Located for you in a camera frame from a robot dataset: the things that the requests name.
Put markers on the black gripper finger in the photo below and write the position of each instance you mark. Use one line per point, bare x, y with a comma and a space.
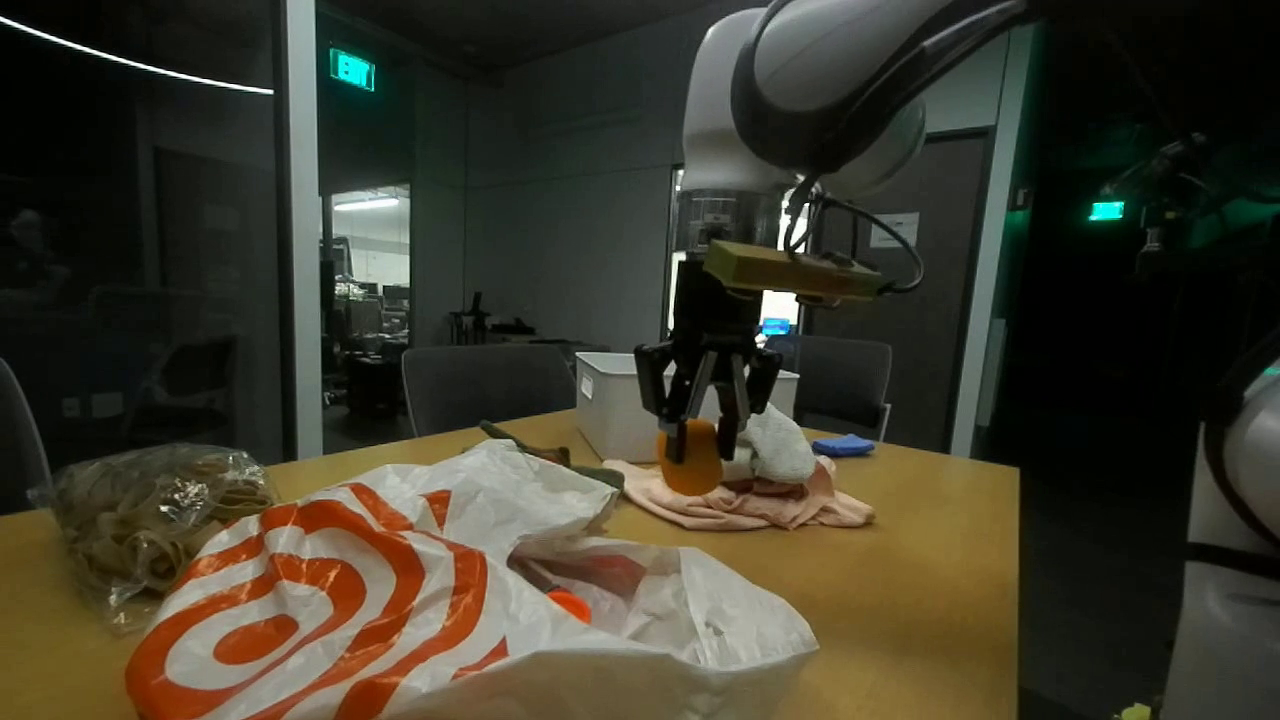
740, 386
666, 393

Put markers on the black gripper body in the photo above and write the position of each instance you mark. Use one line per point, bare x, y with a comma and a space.
710, 343

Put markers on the grey white cloth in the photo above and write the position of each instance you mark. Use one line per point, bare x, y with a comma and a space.
770, 451

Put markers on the orange plush toy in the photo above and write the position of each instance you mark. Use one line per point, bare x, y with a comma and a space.
699, 471

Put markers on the yellow container orange lid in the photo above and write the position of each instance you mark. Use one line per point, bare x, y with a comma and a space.
572, 607

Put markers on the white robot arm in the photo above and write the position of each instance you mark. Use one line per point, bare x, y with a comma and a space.
789, 105

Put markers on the peach cloth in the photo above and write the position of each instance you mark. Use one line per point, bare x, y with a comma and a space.
750, 508

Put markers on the white plastic bin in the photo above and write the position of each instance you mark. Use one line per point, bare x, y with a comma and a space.
612, 419

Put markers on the grey chair right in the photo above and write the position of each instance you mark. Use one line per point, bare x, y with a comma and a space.
841, 386

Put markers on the grey chair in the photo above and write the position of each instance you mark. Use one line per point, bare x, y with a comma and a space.
841, 386
453, 386

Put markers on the blue sponge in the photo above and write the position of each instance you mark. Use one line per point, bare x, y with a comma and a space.
847, 446

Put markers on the grey chair left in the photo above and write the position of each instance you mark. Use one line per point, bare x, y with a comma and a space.
453, 386

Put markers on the white orange plastic bag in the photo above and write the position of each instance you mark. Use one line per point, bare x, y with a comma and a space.
390, 596

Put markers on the green exit sign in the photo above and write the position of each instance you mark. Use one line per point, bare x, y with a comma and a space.
350, 69

